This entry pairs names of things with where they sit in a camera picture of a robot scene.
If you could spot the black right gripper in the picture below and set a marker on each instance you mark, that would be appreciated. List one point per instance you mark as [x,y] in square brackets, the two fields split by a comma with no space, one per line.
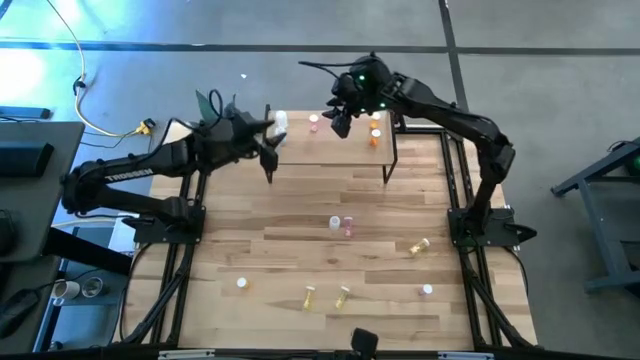
[345,105]

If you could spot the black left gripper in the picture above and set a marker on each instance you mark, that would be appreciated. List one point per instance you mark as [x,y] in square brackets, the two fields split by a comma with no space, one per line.
[235,135]

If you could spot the pink pill bottle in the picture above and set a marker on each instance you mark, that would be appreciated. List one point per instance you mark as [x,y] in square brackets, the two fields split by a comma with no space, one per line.
[426,289]
[348,227]
[313,120]

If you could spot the amber pill bottle white cap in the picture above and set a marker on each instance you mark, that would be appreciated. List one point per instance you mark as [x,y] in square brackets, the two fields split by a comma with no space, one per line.
[375,117]

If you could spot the orange pill bottle white cap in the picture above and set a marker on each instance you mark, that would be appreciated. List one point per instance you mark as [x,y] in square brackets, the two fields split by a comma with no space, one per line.
[375,135]

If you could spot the clear pill bottle white cap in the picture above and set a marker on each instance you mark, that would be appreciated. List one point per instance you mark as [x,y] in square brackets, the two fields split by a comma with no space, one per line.
[242,282]

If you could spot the golden yellow pill bottle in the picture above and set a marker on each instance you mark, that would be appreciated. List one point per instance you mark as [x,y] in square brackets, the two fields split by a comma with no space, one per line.
[419,247]

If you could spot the yellow pill bottle white cap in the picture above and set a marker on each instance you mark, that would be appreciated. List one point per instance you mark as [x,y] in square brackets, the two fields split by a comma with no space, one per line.
[309,299]
[342,298]

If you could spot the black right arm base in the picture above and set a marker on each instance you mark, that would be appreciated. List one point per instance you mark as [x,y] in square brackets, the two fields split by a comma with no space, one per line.
[500,235]

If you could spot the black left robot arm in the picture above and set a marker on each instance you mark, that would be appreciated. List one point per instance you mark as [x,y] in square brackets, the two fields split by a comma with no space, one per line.
[165,155]

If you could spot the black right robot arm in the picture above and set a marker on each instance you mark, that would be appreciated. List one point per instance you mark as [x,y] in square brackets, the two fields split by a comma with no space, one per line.
[450,113]

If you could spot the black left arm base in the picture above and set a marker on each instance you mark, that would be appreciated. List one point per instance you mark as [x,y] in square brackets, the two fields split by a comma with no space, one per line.
[150,234]

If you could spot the wooden shelf with black legs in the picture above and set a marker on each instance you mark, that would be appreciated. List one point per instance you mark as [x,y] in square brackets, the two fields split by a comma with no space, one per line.
[330,150]

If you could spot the green plant in white pot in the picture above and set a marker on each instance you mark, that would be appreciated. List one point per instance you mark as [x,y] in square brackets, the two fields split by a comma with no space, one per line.
[205,107]

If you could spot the white box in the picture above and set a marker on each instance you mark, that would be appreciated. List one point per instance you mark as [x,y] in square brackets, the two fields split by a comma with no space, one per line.
[119,240]

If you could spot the black desk beam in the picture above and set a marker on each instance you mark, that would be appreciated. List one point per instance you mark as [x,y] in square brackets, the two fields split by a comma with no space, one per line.
[85,250]

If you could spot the grey desk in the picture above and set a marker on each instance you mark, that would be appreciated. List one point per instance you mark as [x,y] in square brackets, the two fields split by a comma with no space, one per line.
[45,200]

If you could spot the glass cup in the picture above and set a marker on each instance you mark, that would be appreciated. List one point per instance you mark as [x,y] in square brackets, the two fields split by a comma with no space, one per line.
[92,287]

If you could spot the flat black bar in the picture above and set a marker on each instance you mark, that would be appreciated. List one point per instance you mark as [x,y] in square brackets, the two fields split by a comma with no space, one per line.
[25,112]

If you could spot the black box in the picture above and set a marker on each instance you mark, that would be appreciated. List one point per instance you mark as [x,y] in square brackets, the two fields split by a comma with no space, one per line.
[25,159]

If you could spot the white cup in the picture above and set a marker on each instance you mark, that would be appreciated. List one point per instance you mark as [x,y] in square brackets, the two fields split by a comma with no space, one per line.
[67,290]

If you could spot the blue-grey metal stand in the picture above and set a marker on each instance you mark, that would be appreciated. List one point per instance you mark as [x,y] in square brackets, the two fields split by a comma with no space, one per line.
[601,240]

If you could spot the green round object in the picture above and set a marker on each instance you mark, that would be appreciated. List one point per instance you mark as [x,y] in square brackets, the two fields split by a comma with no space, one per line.
[636,164]

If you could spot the black handheld device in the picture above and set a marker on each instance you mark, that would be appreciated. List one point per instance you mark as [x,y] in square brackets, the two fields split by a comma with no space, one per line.
[17,310]

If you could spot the black aluminium table frame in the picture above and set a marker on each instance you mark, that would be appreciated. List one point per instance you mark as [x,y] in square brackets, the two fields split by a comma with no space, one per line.
[446,170]

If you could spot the silver bracket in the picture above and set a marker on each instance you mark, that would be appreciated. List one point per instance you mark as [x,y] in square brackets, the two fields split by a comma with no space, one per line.
[185,354]
[465,356]

